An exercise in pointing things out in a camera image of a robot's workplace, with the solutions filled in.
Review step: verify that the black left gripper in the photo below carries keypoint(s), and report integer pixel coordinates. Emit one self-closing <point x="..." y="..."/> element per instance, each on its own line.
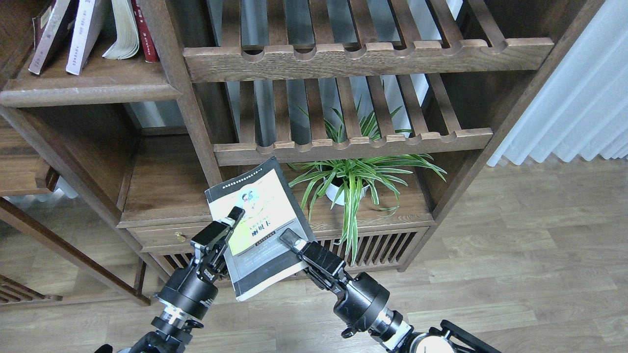
<point x="192" y="289"/>

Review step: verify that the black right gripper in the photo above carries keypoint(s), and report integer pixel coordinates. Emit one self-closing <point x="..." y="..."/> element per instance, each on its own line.
<point x="361" y="301"/>

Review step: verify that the yellow and black book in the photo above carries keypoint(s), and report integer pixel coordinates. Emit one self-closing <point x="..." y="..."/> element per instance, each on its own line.
<point x="256" y="257"/>

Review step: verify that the pale pink white book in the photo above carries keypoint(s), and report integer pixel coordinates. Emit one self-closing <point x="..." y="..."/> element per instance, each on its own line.
<point x="90" y="18"/>

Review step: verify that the maroon book with white characters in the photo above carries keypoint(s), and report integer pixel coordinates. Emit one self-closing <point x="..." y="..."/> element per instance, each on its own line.
<point x="60" y="21"/>

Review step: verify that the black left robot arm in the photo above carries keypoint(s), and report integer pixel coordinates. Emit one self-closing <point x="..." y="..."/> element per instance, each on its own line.
<point x="173" y="330"/>

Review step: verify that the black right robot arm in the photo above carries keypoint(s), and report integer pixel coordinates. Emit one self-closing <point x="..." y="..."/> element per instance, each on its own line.
<point x="447" y="339"/>

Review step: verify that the brass drawer knob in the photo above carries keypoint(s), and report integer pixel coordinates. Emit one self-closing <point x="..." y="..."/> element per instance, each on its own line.
<point x="180" y="237"/>

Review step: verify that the white plant pot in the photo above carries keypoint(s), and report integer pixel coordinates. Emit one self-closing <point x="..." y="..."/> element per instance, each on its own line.
<point x="346" y="191"/>

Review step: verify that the green spider plant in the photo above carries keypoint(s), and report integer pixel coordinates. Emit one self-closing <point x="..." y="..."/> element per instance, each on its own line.
<point x="383" y="169"/>

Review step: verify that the dark wooden bookshelf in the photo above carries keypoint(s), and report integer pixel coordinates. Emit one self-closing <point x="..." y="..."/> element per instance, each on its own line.
<point x="240" y="81"/>

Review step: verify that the red upright book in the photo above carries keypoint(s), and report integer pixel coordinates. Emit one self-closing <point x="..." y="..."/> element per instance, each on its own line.
<point x="149" y="50"/>

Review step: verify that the cream-paged upright book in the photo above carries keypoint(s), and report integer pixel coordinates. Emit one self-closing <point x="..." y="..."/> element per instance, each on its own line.
<point x="127" y="37"/>

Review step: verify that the white sheer curtain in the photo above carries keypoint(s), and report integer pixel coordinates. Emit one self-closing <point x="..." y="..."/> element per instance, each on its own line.
<point x="582" y="110"/>

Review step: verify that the wooden side furniture frame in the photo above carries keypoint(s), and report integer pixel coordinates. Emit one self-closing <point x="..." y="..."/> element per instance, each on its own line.
<point x="25" y="172"/>

